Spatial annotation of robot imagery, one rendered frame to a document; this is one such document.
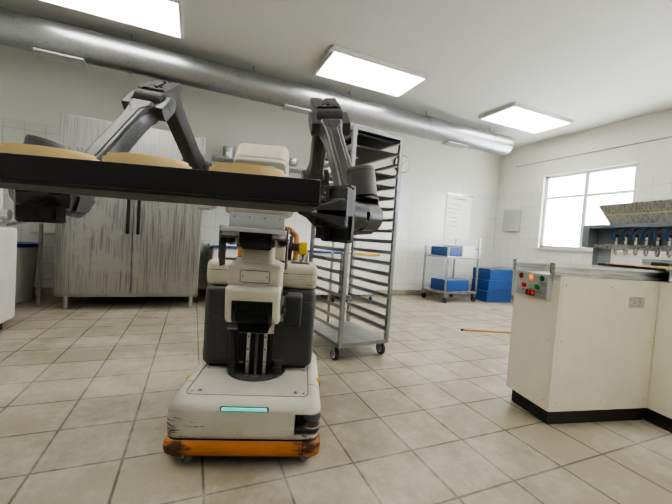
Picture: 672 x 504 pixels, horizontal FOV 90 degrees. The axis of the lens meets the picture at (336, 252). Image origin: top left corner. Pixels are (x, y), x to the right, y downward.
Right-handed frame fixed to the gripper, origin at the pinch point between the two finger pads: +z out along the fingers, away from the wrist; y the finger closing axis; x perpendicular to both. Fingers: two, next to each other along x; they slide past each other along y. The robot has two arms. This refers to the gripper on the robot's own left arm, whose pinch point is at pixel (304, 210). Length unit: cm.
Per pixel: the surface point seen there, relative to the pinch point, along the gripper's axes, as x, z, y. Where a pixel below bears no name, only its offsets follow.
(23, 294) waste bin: 466, -31, 102
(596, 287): -34, -197, 27
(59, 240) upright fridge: 403, -50, 36
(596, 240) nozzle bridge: -30, -269, 1
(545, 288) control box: -12, -180, 30
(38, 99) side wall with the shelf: 512, -53, -126
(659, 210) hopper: -59, -242, -19
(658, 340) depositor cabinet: -65, -230, 57
